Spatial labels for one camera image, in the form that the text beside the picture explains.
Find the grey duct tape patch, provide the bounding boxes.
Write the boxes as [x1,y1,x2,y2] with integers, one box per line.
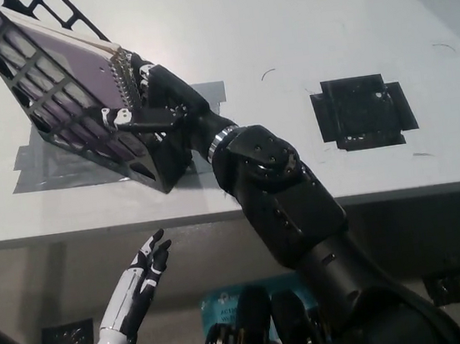
[2,78,237,196]

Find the black lattice file shelf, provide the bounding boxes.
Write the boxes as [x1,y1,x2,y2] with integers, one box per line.
[0,0,198,215]

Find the teal cardboard box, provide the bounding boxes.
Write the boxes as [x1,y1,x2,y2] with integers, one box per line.
[196,270,323,336]

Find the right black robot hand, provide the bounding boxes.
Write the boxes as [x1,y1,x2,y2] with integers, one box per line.
[93,42,238,158]

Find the purple spiral notebook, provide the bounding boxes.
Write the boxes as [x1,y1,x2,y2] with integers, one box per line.
[0,0,148,176]

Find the black robot legs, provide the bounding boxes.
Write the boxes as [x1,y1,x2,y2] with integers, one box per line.
[190,277,336,344]

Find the black tape square patch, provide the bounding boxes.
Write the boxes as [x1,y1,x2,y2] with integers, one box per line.
[307,69,422,157]

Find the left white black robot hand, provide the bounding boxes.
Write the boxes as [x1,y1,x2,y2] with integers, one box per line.
[62,227,186,344]

